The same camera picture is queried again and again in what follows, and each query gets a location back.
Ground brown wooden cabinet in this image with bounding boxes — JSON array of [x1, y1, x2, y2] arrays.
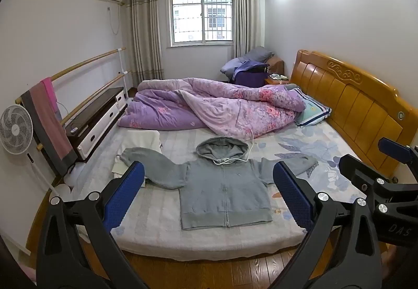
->
[[268, 55, 285, 75]]

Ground purple floral quilt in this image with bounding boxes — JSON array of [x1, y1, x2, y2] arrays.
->
[[117, 77, 307, 141]]

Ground air conditioner cable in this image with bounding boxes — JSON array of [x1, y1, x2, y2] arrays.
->
[[107, 7, 121, 35]]

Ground lavender pillow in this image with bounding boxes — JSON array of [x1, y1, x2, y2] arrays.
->
[[220, 58, 249, 78]]

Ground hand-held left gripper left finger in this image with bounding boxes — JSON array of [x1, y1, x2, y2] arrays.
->
[[35, 161, 151, 289]]

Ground wooden headboard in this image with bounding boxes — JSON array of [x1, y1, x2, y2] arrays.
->
[[289, 50, 409, 178]]

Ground white barre post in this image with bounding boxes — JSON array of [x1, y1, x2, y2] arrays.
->
[[119, 47, 127, 103]]

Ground wooden barre rail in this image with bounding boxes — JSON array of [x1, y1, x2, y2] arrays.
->
[[16, 47, 126, 105], [36, 71, 131, 150]]

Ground white folded clothes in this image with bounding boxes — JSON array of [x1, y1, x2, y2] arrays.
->
[[113, 130, 163, 178]]

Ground dark purple suitcase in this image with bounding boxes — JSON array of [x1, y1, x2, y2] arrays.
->
[[233, 63, 270, 87]]

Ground dark white tv cabinet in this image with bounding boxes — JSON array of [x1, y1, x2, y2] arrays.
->
[[65, 86, 129, 163]]

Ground blue striped pillow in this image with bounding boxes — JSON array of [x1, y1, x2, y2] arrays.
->
[[287, 86, 333, 128]]

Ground wooden nightstand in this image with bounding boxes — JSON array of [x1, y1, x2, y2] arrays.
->
[[264, 75, 291, 87]]

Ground beige grey curtain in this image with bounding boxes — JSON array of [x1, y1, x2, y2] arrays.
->
[[233, 0, 266, 59], [126, 0, 164, 88]]

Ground grey pillow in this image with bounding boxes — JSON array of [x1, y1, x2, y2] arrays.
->
[[243, 46, 275, 64]]

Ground white standing fan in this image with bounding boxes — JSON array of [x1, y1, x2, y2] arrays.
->
[[0, 105, 71, 203]]

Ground bed with patterned sheet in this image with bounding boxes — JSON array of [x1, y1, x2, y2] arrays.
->
[[63, 80, 376, 262]]

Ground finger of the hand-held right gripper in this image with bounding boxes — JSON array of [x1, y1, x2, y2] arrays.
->
[[378, 137, 418, 166], [338, 154, 418, 203]]

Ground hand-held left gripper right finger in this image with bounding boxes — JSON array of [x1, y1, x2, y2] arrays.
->
[[268, 161, 383, 289]]

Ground grey zip hoodie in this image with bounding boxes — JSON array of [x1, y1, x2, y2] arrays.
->
[[119, 136, 319, 231]]

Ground bright pink cloth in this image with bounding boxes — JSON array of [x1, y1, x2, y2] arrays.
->
[[41, 77, 62, 121]]

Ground pink grey towel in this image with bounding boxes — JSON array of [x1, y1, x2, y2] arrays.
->
[[20, 80, 79, 177]]

